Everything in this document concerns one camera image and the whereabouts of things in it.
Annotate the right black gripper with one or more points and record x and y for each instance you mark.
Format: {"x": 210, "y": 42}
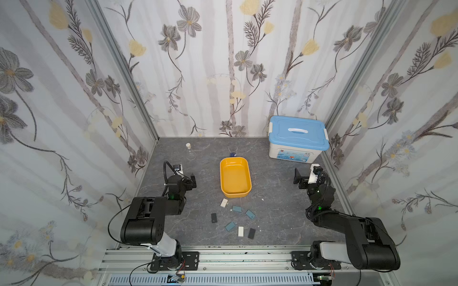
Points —
{"x": 300, "y": 180}

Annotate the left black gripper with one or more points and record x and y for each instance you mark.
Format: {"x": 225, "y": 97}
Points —
{"x": 191, "y": 180}

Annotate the white eraser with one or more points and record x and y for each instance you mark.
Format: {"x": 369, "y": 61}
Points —
{"x": 240, "y": 231}
{"x": 224, "y": 203}

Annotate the black eraser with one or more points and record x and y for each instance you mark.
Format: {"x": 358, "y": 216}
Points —
{"x": 251, "y": 233}
{"x": 214, "y": 219}

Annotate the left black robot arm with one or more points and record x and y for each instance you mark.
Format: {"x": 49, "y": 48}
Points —
{"x": 144, "y": 223}

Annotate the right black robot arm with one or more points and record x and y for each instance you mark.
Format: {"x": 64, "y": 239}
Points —
{"x": 367, "y": 245}

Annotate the blue lid storage box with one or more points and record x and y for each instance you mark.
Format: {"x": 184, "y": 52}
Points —
{"x": 297, "y": 139}

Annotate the yellow plastic storage tray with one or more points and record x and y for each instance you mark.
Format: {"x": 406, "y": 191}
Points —
{"x": 235, "y": 177}

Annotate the glass flask with stopper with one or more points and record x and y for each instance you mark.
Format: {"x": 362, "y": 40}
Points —
{"x": 190, "y": 152}

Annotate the clear beaker blue base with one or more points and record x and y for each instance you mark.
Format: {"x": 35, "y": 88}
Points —
{"x": 233, "y": 150}

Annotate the small circuit board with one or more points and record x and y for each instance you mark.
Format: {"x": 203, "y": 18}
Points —
{"x": 177, "y": 278}

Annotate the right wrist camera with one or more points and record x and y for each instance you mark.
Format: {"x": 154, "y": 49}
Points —
{"x": 315, "y": 170}

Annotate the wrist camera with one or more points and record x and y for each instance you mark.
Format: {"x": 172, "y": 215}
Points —
{"x": 315, "y": 170}
{"x": 178, "y": 169}

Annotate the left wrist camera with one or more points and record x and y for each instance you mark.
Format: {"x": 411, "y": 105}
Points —
{"x": 178, "y": 169}

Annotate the white perforated cable duct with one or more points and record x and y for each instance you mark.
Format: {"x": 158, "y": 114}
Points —
{"x": 299, "y": 279}

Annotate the aluminium frame rail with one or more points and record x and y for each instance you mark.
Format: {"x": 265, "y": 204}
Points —
{"x": 269, "y": 259}

